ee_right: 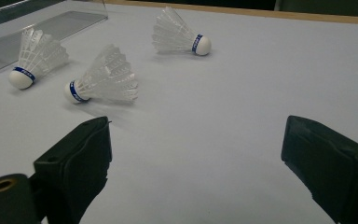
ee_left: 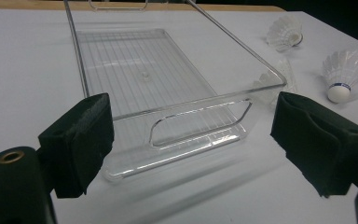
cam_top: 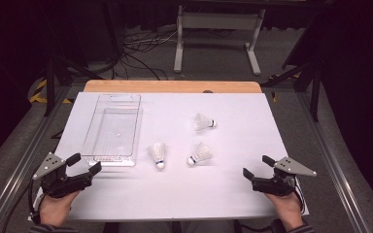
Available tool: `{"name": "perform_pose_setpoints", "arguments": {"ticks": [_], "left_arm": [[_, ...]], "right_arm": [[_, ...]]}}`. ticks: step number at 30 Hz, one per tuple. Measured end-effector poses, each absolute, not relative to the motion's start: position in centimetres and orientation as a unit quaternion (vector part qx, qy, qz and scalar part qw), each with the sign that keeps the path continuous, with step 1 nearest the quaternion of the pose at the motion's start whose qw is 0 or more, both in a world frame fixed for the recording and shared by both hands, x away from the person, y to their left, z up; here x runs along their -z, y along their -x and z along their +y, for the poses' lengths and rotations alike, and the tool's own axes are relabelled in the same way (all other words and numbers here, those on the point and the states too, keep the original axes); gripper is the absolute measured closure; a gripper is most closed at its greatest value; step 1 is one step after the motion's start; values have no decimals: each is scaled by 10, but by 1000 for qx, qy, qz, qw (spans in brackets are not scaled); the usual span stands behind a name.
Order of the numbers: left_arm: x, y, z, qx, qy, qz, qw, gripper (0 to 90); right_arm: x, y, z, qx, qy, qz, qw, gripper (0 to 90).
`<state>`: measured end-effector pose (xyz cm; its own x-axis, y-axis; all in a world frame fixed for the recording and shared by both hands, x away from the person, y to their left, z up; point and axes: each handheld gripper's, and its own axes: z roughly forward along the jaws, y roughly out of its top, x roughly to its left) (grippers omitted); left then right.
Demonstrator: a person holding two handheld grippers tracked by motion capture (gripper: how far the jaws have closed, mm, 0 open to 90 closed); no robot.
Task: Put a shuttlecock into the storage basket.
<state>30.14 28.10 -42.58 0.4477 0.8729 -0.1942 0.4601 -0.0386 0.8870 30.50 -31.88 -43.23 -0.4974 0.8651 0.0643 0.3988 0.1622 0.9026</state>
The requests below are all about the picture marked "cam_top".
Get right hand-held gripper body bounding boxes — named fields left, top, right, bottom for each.
left=252, top=156, right=318, bottom=197

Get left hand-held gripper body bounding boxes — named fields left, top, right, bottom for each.
left=32, top=152, right=95, bottom=199

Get clear plastic tray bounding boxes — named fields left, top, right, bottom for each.
left=81, top=93, right=144, bottom=168

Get white shuttlecock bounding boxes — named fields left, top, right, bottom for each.
left=192, top=113, right=218, bottom=132
left=186, top=141, right=214, bottom=167
left=147, top=141, right=168, bottom=170

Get person's right hand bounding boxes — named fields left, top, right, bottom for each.
left=265, top=191, right=305, bottom=231

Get person's left hand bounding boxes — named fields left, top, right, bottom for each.
left=39, top=190, right=81, bottom=226

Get yellow black floor tape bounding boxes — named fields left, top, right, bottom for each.
left=28, top=79, right=74, bottom=105

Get black tripod stand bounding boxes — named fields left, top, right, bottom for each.
left=43, top=54, right=105, bottom=117

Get black metal stand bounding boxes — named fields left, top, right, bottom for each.
left=260, top=9, right=324, bottom=123

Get wooden table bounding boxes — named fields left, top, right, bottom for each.
left=83, top=80, right=263, bottom=95

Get right hand-held gripper cable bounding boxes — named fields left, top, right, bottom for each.
left=292, top=181, right=306, bottom=216

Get hand-held gripper cable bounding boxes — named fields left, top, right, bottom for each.
left=0, top=179, right=48, bottom=233
left=292, top=181, right=306, bottom=216

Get aluminium floor rail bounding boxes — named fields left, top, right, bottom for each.
left=0, top=85, right=76, bottom=233
left=295, top=91, right=367, bottom=233

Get left hand-held gripper cable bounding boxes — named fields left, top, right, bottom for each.
left=0, top=179, right=48, bottom=233

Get black floor cables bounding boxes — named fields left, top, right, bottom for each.
left=119, top=28, right=179, bottom=82

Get white metal stand frame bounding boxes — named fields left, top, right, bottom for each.
left=173, top=4, right=266, bottom=77

